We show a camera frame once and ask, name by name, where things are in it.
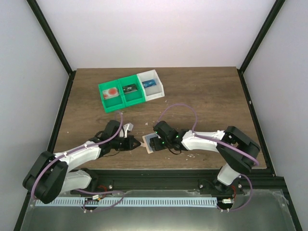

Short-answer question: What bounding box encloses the pink leather card holder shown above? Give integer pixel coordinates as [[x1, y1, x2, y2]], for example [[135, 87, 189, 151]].
[[142, 133, 159, 154]]

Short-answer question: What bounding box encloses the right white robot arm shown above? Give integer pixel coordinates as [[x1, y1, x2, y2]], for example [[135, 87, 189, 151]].
[[143, 121, 261, 193]]

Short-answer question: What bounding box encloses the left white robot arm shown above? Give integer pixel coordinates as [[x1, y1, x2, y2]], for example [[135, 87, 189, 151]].
[[22, 120, 141, 204]]

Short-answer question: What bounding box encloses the red dotted card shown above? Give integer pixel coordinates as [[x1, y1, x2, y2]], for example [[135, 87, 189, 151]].
[[102, 87, 119, 100]]

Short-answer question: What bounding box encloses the black card in bin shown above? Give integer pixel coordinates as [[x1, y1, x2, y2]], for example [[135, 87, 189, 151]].
[[122, 84, 138, 94]]

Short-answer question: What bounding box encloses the blue card in bin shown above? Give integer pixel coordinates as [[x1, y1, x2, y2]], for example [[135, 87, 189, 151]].
[[142, 79, 157, 89]]

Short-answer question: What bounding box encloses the left green bin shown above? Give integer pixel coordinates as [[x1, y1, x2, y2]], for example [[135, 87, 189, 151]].
[[98, 80, 125, 113]]

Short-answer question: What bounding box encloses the green bin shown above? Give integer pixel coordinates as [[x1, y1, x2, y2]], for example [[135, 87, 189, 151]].
[[98, 80, 125, 113], [118, 75, 145, 107]]

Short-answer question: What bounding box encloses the middle green bin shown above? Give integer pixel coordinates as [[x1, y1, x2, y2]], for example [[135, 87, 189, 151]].
[[118, 75, 145, 107]]

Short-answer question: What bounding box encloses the white bin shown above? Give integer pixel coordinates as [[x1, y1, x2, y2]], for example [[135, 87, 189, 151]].
[[137, 70, 165, 101]]

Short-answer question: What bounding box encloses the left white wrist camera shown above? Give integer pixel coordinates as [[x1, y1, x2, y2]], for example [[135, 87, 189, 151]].
[[122, 123, 133, 138]]

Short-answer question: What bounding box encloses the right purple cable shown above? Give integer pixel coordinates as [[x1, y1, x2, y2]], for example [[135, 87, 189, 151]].
[[157, 103, 260, 167]]

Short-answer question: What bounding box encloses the light blue slotted cable duct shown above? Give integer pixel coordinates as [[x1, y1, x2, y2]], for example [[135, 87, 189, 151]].
[[35, 197, 218, 208]]

